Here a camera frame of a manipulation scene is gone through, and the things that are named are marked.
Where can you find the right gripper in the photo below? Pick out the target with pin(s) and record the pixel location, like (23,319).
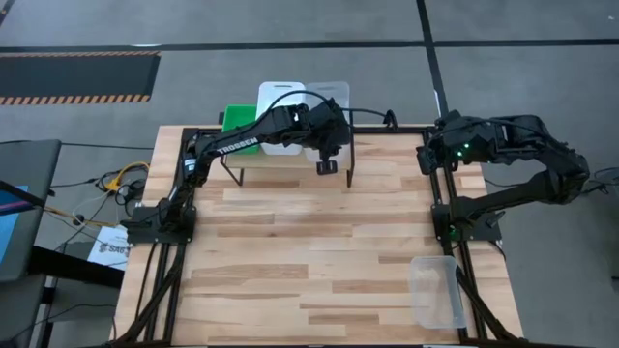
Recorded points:
(430,159)

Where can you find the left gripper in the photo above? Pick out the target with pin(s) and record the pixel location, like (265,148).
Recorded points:
(329,125)

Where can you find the white plastic basket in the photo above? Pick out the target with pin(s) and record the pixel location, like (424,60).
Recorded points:
(271,96)

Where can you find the green slotted plastic basket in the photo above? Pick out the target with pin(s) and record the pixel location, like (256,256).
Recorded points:
(239,121)

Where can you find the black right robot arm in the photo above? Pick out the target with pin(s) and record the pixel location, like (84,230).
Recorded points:
(532,188)

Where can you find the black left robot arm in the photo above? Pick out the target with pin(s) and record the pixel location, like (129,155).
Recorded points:
(232,145)

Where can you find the black power adapter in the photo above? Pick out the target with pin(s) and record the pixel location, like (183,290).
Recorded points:
(135,189)

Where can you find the white printed paper sign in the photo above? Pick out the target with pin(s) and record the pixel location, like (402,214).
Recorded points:
(109,241)

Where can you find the black hazard-striped floor mat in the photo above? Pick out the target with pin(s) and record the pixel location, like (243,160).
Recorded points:
(72,77)

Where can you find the black desk base bar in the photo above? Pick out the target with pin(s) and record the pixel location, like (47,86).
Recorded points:
(72,266)

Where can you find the dark side desk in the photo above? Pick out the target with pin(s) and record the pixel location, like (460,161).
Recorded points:
(34,164)

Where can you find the blue screen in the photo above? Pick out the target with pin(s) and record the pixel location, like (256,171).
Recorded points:
(9,227)

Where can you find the black aluminium table frame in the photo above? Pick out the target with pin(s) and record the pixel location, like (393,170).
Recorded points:
(437,193)

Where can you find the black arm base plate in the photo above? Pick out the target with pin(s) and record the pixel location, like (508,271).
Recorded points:
(488,227)
(145,232)

